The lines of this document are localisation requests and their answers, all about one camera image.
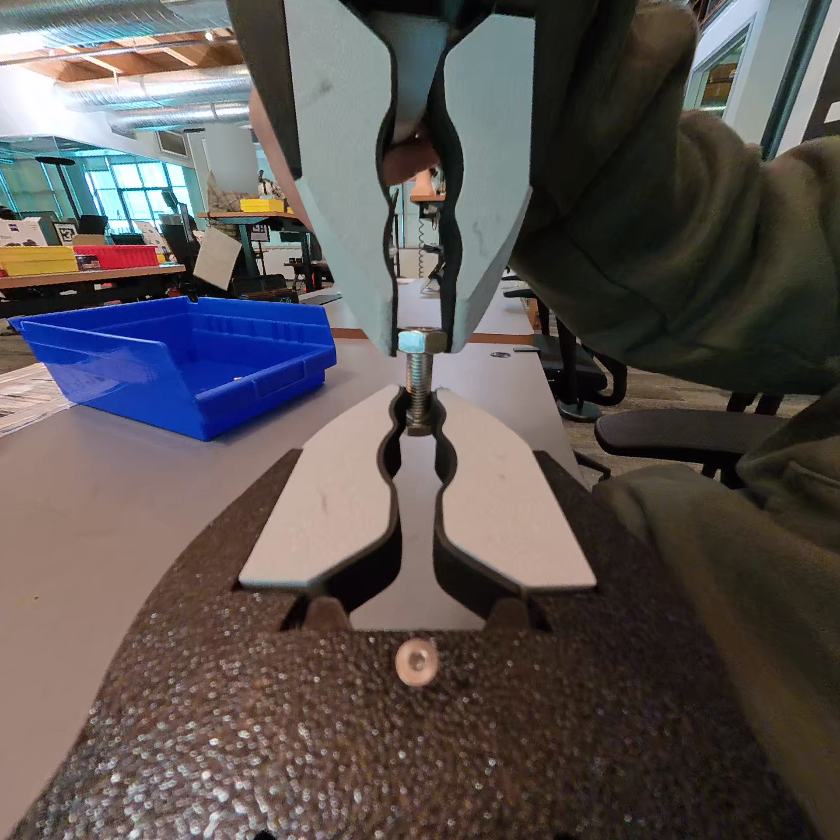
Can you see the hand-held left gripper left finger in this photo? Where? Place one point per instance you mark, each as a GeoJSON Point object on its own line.
{"type": "Point", "coordinates": [328, 505]}

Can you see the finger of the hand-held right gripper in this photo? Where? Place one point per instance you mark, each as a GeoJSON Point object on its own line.
{"type": "Point", "coordinates": [492, 164]}
{"type": "Point", "coordinates": [334, 164]}

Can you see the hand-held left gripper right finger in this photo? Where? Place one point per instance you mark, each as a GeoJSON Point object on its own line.
{"type": "Point", "coordinates": [505, 512]}

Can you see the silver hex bolt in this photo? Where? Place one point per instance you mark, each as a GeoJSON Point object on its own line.
{"type": "Point", "coordinates": [418, 387]}

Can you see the silver hex nut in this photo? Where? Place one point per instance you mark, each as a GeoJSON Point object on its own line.
{"type": "Point", "coordinates": [423, 342]}

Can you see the blue plastic bin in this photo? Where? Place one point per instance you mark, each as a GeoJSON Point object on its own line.
{"type": "Point", "coordinates": [197, 367]}

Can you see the person's right forearm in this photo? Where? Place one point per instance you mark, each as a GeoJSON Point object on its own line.
{"type": "Point", "coordinates": [689, 229]}

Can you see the standing desk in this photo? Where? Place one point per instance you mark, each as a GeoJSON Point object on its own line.
{"type": "Point", "coordinates": [249, 215]}

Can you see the grey desk with wood edge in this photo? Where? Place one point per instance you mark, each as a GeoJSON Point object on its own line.
{"type": "Point", "coordinates": [420, 308]}

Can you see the person's right hand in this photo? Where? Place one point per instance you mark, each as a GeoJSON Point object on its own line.
{"type": "Point", "coordinates": [410, 161]}

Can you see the small yellow bin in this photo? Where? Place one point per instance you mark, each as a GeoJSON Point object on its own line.
{"type": "Point", "coordinates": [262, 207]}

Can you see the grey tilted board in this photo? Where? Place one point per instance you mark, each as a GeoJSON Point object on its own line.
{"type": "Point", "coordinates": [218, 259]}

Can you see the black office chair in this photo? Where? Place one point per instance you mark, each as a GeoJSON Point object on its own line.
{"type": "Point", "coordinates": [656, 430]}
{"type": "Point", "coordinates": [577, 374]}

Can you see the black floor lamp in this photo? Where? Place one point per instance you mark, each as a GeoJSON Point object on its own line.
{"type": "Point", "coordinates": [65, 190]}

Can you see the red plastic bin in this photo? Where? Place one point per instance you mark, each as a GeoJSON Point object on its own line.
{"type": "Point", "coordinates": [118, 256]}

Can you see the black white marker sign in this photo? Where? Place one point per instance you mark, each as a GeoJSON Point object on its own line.
{"type": "Point", "coordinates": [64, 233]}

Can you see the wooden table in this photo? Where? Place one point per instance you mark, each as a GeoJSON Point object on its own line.
{"type": "Point", "coordinates": [98, 274]}

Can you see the person's olive hoodie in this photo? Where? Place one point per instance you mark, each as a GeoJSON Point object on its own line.
{"type": "Point", "coordinates": [754, 590]}

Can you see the white cardboard box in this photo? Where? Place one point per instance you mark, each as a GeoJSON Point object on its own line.
{"type": "Point", "coordinates": [23, 233]}

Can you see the yellow plastic bin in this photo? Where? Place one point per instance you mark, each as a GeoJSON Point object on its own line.
{"type": "Point", "coordinates": [39, 261]}

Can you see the printed paper sheets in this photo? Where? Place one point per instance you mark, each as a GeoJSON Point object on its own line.
{"type": "Point", "coordinates": [33, 400]}

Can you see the silver ventilation duct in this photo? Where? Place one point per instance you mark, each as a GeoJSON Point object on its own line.
{"type": "Point", "coordinates": [157, 88]}

